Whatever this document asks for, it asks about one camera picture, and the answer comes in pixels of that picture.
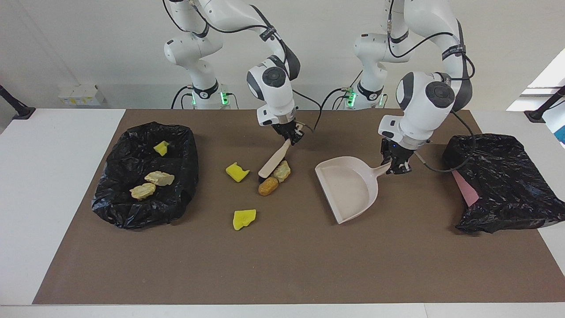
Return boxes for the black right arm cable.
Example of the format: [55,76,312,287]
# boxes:
[161,0,323,133]

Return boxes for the teal object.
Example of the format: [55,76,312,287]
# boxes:
[547,110,565,144]

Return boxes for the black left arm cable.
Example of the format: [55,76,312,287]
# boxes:
[388,0,477,174]

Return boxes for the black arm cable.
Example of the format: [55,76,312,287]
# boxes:
[388,0,477,174]
[161,0,323,133]

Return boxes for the pale ridged bread chunk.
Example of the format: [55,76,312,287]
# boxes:
[272,160,292,182]

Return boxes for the beige brush with black bristles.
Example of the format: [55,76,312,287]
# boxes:
[257,139,292,182]

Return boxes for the crumpled black trash bag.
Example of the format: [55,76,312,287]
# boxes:
[443,134,557,234]

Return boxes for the pale yellow bread chunk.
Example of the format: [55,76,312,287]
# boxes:
[144,171,175,186]

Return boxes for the brown cork-like bread roll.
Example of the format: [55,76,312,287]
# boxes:
[258,176,280,196]

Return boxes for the brown table mat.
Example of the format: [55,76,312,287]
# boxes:
[32,109,565,305]

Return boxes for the pink bin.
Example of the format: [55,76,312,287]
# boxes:
[450,168,479,207]

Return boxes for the beige plastic dustpan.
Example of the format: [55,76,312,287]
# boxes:
[315,156,392,225]

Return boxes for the orange ridged bread chunk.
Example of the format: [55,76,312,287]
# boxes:
[129,183,157,201]

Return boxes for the black clamp stand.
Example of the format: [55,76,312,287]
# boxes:
[0,85,36,121]
[524,86,565,123]

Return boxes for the black trash bag lined bin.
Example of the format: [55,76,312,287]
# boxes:
[91,122,199,229]

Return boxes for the black base power cable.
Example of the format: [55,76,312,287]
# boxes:
[171,85,195,110]
[322,87,354,111]

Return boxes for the notched yellow sponge piece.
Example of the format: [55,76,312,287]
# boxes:
[226,162,250,183]

